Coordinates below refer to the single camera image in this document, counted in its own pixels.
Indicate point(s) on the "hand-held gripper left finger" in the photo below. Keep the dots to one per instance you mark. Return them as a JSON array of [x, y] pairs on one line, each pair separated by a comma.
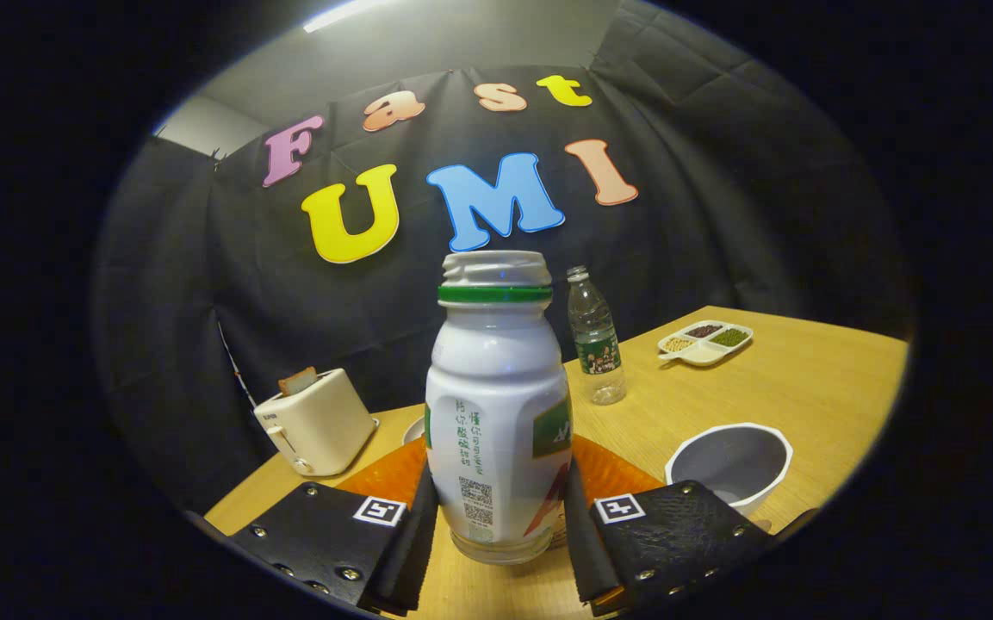
[[410, 551]]

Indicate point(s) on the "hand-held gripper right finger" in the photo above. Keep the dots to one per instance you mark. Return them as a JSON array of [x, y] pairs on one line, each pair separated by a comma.
[[586, 551]]

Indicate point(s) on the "white juice bottle green label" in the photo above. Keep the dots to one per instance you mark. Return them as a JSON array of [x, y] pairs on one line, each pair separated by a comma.
[[496, 387]]

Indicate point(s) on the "clear plastic water bottle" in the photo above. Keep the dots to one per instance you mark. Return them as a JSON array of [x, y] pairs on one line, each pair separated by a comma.
[[597, 344]]

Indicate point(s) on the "white round plate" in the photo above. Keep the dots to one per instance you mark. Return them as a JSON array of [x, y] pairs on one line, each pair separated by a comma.
[[414, 430]]

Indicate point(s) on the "cream toaster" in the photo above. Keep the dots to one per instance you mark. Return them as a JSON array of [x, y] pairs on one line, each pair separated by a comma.
[[319, 426]]

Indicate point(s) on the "bread slice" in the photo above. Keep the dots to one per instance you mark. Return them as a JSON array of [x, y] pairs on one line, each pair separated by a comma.
[[298, 381]]

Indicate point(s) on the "white divided dish with beans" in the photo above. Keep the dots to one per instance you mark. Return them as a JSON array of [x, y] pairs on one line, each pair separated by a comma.
[[707, 343]]

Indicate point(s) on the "wooden table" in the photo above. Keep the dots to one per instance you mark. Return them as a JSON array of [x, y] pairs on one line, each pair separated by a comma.
[[806, 387]]

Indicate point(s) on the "black backdrop cloth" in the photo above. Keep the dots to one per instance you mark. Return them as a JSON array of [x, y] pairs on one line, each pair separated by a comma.
[[720, 215]]

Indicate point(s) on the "ceiling light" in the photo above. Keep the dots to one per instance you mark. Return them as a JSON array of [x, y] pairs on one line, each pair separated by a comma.
[[345, 13]]

